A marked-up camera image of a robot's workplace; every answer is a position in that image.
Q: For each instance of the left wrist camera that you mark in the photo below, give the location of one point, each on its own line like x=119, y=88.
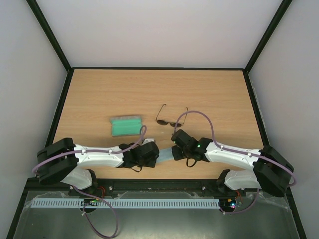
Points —
x=148, y=140

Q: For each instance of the left controller board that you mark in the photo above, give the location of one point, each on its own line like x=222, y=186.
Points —
x=90, y=202

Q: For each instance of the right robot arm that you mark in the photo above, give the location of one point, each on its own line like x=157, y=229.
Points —
x=264, y=169

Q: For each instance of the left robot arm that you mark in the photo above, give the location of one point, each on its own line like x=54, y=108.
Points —
x=70, y=163

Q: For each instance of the controller board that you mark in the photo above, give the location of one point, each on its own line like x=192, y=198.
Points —
x=231, y=202
x=90, y=202

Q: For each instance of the black aluminium frame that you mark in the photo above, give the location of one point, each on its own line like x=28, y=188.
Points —
x=168, y=73

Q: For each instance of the light blue cleaning cloth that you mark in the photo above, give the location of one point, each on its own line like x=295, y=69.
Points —
x=165, y=155

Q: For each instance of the light blue slotted cable duct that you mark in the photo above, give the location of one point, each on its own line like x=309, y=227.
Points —
x=130, y=203

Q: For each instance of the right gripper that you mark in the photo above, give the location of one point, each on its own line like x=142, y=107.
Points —
x=177, y=145

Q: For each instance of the right controller board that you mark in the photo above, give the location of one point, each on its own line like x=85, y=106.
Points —
x=231, y=202

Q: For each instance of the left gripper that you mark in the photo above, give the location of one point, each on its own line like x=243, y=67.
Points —
x=152, y=163

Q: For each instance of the dark round sunglasses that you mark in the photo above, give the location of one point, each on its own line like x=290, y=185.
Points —
x=167, y=115

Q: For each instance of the grey glasses case green lining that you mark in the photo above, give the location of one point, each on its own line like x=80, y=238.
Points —
x=125, y=125

